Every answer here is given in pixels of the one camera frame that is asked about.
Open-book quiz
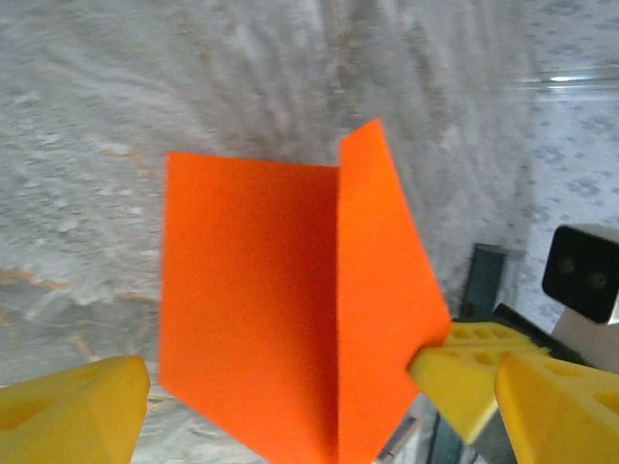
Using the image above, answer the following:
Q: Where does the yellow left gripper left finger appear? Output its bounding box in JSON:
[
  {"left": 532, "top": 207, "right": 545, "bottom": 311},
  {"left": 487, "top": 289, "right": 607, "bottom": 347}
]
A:
[{"left": 0, "top": 355, "right": 151, "bottom": 464}]

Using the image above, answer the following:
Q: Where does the orange paper sheet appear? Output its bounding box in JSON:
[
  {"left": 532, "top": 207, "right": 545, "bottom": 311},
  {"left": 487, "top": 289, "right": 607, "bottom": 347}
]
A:
[{"left": 158, "top": 118, "right": 454, "bottom": 464}]

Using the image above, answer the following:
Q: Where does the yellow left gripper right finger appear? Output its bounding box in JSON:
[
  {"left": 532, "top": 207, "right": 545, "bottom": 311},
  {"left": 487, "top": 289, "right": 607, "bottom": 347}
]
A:
[{"left": 495, "top": 351, "right": 619, "bottom": 464}]

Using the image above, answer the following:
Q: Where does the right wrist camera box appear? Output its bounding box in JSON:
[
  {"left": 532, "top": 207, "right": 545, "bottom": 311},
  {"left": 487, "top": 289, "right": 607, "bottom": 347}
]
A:
[{"left": 541, "top": 222, "right": 619, "bottom": 326}]

